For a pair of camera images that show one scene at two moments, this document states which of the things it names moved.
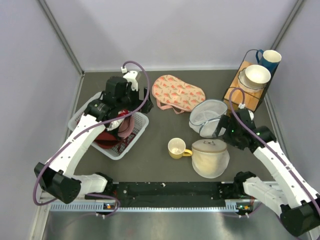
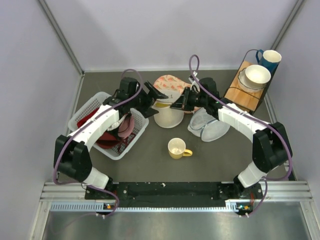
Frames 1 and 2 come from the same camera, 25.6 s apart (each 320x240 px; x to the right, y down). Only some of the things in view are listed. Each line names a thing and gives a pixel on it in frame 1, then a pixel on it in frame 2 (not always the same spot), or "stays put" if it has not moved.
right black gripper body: [231, 134] to [197, 100]
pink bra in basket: [126, 127] stays put
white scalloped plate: [243, 83] stays put
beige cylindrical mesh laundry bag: [210, 157] to [168, 117]
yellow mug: [176, 148] stays put
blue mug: [270, 59] stays put
